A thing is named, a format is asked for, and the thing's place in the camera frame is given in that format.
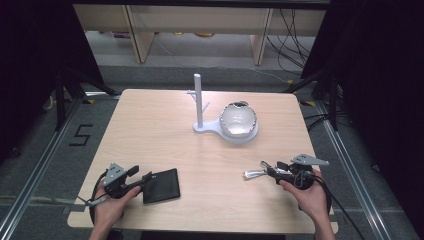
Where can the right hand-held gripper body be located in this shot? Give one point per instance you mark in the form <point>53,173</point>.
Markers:
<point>298,175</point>

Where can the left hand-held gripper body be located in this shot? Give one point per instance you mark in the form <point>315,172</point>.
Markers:
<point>115,173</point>

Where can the white stand with post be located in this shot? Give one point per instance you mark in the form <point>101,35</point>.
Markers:
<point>199,100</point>

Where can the person's right hand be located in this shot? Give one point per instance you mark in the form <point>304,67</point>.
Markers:
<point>308,198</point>

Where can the person's left hand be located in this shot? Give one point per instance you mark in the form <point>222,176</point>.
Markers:
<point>111,208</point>

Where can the yellow floor tape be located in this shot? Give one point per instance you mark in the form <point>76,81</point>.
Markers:
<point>88,101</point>
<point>308,103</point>

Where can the black metal stand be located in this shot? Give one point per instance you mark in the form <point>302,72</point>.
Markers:
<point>60,100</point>
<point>333,100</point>

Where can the black curtain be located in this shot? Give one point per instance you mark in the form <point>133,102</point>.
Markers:
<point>30,66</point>
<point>383,83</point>

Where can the light wooden desk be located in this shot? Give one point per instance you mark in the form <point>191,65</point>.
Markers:
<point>200,20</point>

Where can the aluminium floor rail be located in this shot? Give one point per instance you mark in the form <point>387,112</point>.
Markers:
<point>36,166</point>
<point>350,176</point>

